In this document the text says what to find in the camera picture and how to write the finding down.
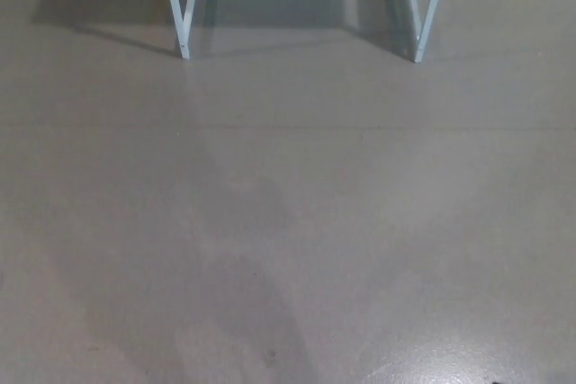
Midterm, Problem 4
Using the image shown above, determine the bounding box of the white metal table leg frame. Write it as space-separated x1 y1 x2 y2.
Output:
403 0 454 64
160 0 203 60

